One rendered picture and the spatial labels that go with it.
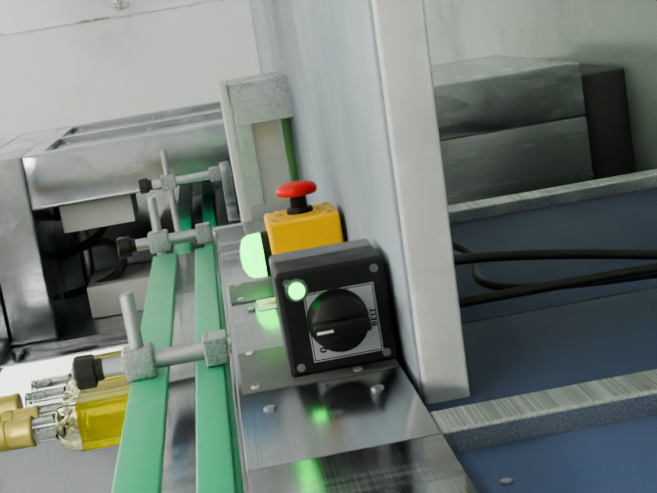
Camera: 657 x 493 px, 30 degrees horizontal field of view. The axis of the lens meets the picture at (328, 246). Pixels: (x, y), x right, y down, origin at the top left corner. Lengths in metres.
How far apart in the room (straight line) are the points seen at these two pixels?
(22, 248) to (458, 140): 0.90
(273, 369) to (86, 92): 4.34
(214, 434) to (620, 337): 0.32
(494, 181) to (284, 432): 1.79
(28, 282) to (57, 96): 2.77
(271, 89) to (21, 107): 3.66
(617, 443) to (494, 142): 1.81
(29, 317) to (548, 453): 1.88
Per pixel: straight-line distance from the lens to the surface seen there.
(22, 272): 2.53
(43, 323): 2.54
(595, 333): 0.99
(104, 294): 2.64
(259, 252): 1.18
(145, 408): 0.97
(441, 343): 0.85
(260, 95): 1.65
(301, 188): 1.18
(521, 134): 2.55
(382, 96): 0.80
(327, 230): 1.17
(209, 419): 0.91
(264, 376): 0.92
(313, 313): 0.88
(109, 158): 2.47
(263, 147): 1.66
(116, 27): 5.22
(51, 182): 2.49
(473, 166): 2.53
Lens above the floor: 0.86
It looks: 4 degrees down
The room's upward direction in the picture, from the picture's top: 100 degrees counter-clockwise
